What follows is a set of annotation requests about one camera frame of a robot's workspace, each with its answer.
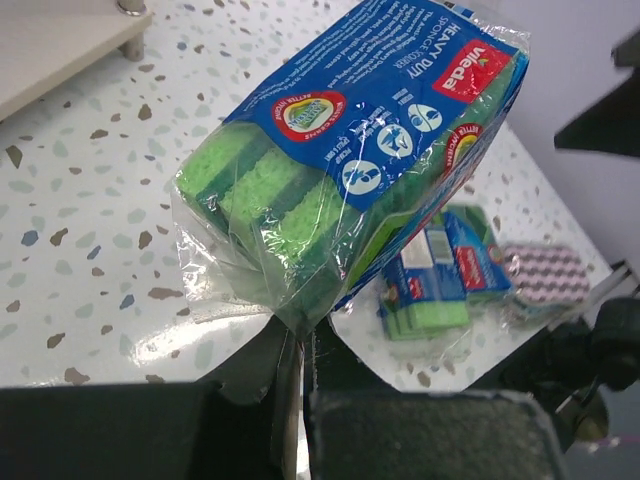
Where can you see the large blue Vileda sponge pack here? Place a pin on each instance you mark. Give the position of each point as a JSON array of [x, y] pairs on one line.
[[333, 163]]

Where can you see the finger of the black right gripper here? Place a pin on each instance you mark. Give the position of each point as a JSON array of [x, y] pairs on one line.
[[611, 124]]

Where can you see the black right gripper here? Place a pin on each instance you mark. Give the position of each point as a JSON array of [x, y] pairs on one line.
[[565, 366]]

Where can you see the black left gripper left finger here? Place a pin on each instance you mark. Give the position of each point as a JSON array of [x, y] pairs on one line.
[[239, 421]]

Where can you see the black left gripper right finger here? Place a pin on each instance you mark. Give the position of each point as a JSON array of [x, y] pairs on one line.
[[359, 427]]

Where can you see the small pink wavy sponge pack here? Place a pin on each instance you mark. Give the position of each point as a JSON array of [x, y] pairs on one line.
[[548, 280]]

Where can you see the Vileda pack with barcode label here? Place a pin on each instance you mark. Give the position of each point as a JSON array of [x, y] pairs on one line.
[[425, 296]]

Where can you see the beige two-tier wooden shelf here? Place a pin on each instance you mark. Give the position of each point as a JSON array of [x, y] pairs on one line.
[[44, 43]]

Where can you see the Vileda pack with red logo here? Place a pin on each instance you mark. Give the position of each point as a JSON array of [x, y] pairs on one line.
[[479, 258]]

